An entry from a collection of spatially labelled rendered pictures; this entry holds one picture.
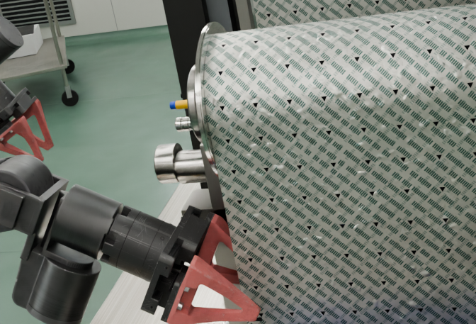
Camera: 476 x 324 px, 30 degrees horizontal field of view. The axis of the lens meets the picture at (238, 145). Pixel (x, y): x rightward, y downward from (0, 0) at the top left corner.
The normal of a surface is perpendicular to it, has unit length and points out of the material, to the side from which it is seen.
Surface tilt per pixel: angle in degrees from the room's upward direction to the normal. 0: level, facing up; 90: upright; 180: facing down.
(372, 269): 90
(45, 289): 69
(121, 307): 0
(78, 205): 46
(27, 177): 60
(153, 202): 0
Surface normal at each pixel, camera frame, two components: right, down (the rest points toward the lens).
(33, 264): -0.09, 0.21
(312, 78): -0.27, -0.13
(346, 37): -0.25, -0.63
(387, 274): -0.21, 0.39
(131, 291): -0.17, -0.92
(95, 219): 0.10, -0.35
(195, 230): 0.32, -0.84
